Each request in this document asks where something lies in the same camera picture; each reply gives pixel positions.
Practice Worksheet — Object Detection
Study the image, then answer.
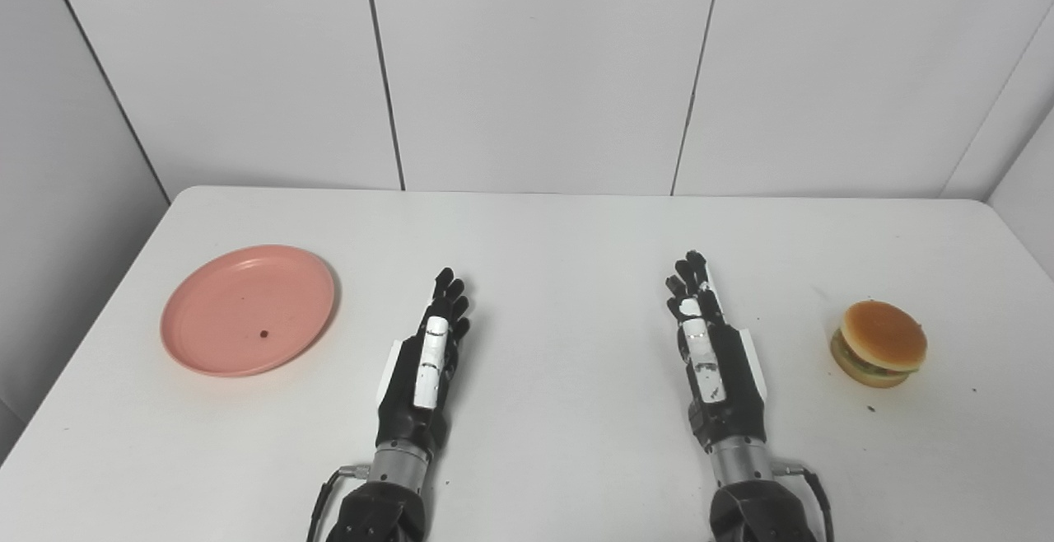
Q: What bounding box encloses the toy hamburger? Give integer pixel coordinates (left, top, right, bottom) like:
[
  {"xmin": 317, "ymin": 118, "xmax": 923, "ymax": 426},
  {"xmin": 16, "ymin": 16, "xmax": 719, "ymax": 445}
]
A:
[{"xmin": 830, "ymin": 301, "xmax": 928, "ymax": 389}]

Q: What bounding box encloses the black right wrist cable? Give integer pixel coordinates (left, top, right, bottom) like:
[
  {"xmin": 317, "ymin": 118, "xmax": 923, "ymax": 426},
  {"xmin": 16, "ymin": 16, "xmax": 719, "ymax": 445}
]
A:
[{"xmin": 772, "ymin": 460, "xmax": 835, "ymax": 542}]

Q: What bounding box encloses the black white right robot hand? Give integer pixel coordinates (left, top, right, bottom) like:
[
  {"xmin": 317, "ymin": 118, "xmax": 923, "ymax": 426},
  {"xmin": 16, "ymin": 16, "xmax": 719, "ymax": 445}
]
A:
[{"xmin": 665, "ymin": 250, "xmax": 769, "ymax": 452}]

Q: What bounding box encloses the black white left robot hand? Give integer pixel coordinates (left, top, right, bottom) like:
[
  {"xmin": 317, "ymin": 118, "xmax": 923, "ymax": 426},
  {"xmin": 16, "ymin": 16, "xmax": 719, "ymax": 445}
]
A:
[{"xmin": 376, "ymin": 267, "xmax": 472, "ymax": 459}]

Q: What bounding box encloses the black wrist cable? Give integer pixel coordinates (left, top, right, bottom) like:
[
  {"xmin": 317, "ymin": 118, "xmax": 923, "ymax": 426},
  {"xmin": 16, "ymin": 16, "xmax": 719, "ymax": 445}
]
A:
[
  {"xmin": 772, "ymin": 460, "xmax": 835, "ymax": 542},
  {"xmin": 306, "ymin": 464, "xmax": 371, "ymax": 542}
]

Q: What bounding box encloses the pink round plate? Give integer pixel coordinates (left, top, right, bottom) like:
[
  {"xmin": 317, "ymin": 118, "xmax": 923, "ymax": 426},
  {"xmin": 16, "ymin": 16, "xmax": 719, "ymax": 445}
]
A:
[{"xmin": 160, "ymin": 245, "xmax": 338, "ymax": 378}]

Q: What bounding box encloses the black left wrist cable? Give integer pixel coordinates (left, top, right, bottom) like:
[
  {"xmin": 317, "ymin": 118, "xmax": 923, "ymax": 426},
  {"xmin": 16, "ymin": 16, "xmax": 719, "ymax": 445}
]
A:
[{"xmin": 306, "ymin": 464, "xmax": 371, "ymax": 542}]

